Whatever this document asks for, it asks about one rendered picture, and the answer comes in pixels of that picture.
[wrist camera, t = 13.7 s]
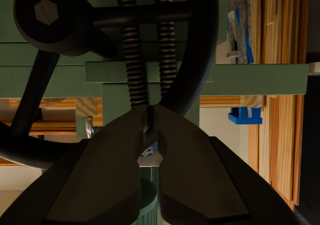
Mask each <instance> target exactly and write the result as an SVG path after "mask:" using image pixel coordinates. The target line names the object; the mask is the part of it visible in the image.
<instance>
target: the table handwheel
mask: <svg viewBox="0 0 320 225"><path fill-rule="evenodd" d="M13 16H14V21H15V24H16V26H17V28H18V31H19V32H20V34H21V35H22V37H23V38H24V39H25V40H26V41H27V42H28V43H29V44H31V45H32V46H34V47H35V48H38V49H39V50H38V53H37V56H36V59H35V62H34V65H33V67H32V70H31V73H30V77H29V79H28V82H27V85H26V88H25V91H24V94H23V97H22V99H21V102H20V104H19V106H18V109H17V111H16V114H15V116H14V119H13V121H12V124H11V126H8V125H6V124H5V123H3V122H1V121H0V157H1V158H3V159H6V160H9V161H11V162H14V163H17V164H21V165H24V166H28V167H32V168H38V169H43V170H48V169H49V168H50V167H51V166H52V165H53V164H55V163H56V162H57V161H58V160H59V159H60V158H61V157H62V156H64V155H65V154H66V153H67V152H68V151H69V150H70V149H72V148H73V147H74V146H75V145H76V144H77V143H60V142H53V141H47V140H43V139H39V138H36V137H33V136H30V135H29V133H30V130H31V127H32V124H33V121H34V119H35V116H36V113H37V111H38V108H39V105H40V102H41V100H42V97H43V95H44V93H45V90H46V88H47V86H48V83H49V81H50V78H51V76H52V74H53V71H54V69H55V67H56V64H57V62H58V60H59V57H60V55H64V56H70V57H75V56H81V55H83V54H86V53H87V52H91V53H93V54H96V55H98V56H101V57H104V58H111V57H113V56H114V55H115V54H116V53H117V44H116V42H115V41H114V40H113V39H112V38H111V37H110V36H108V35H107V34H106V33H105V32H104V31H103V30H101V28H110V27H119V26H128V25H136V24H145V23H162V22H178V21H189V26H188V37H187V43H186V49H185V52H184V56H183V59H182V63H181V65H180V69H179V71H178V73H177V75H176V77H175V79H174V81H173V83H172V85H171V86H170V88H169V90H168V91H167V93H166V94H165V95H164V97H163V98H162V99H161V101H160V102H159V103H158V104H160V105H162V106H164V107H166V108H168V109H169V110H171V111H173V112H175V113H177V114H179V115H181V116H182V117H184V116H185V115H186V113H187V112H188V111H189V109H190V108H191V106H192V105H193V104H194V102H195V100H196V99H197V97H198V95H199V93H200V91H201V89H202V87H203V85H204V83H205V81H206V79H207V76H208V74H209V71H210V68H211V65H212V62H213V58H214V54H215V50H216V45H217V39H218V31H219V0H187V1H178V2H169V3H159V4H149V5H136V6H115V7H92V5H91V4H90V3H89V2H88V1H87V0H14V3H13ZM59 54H60V55H59ZM145 134H146V139H145V143H144V150H146V149H148V148H150V147H151V146H153V145H154V144H155V143H157V132H156V131H155V129H154V128H153V129H152V123H151V124H150V128H148V130H147V131H146V132H145Z"/></svg>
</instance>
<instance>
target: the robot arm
mask: <svg viewBox="0 0 320 225"><path fill-rule="evenodd" d="M151 123H152V129H153V128H154V129H155V131H156V132H157V146H158V152H159V153H160V155H161V156H162V157H163V160H162V161H161V163H160V164H159V197H160V214H161V216H162V218H163V219H164V220H165V221H166V222H167V223H169V224H171V225H302V223H301V222H300V220H299V219H298V218H297V216H296V215H295V214H294V212H293V211H292V210H291V208H290V207H289V206H288V205H287V203H286V202H285V201H284V200H283V198H282V197H281V196H280V195H279V194H278V193H277V192H276V191H275V189H274V188H273V187H272V186H271V185H270V184H269V183H268V182H267V181H266V180H265V179H264V178H262V177H261V176H260V175H259V174H258V173H257V172H256V171H255V170H253V169H252V168H251V167H250V166H249V165H248V164H247V163H245V162H244V161H243V160H242V159H241V158H240V157H239V156H237V155H236V154H235V153H234V152H233V151H232V150H231V149H230V148H229V147H227V146H226V145H225V144H224V143H223V142H222V141H221V140H219V139H218V138H217V137H216V136H208V135H207V134H206V133H205V132H204V131H203V130H202V129H201V128H200V127H198V126H197V125H195V124H194V123H192V122H191V121H189V120H188V119H186V118H184V117H182V116H181V115H179V114H177V113H175V112H173V111H171V110H169V109H168V108H166V107H164V106H162V105H160V104H155V105H148V104H141V105H139V106H138V107H136V108H134V109H132V110H130V111H129V112H127V113H125V114H123V115H122V116H120V117H118V118H116V119H114V120H113V121H111V122H110V123H108V124H107V125H105V126H104V127H102V128H101V129H100V130H99V131H98V132H96V133H95V134H94V135H93V136H92V137H91V138H90V139H82V140H81V141H80V142H79V143H77V144H76V145H75V146H74V147H73V148H72V149H70V150H69V151H68V152H67V153H66V154H65V155H64V156H62V157H61V158H60V159H59V160H58V161H57V162H56V163H55V164H53V165H52V166H51V167H50V168H49V169H48V170H47V171H45V172H44V173H43V174H42V175H41V176H40V177H38V178H37V179H36V180H35V181H34V182H33V183H32V184H31V185H29V186H28V187H27V188H26V189H25V190H24V191H23V192H22V193H21V194H20V195H19V196H18V197H17V198H16V199H15V200H14V202H13V203H12V204H11V205H10V206H9V207H8V208H7V209H6V211H5V212H4V213H3V214H2V215H1V217H0V225H131V224H132V223H134V222H135V221H136V220H137V218H138V217H139V214H140V201H141V182H140V166H139V163H138V162H137V160H138V158H139V157H140V156H141V154H142V153H143V152H144V133H145V132H146V131H147V130H148V128H150V124H151Z"/></svg>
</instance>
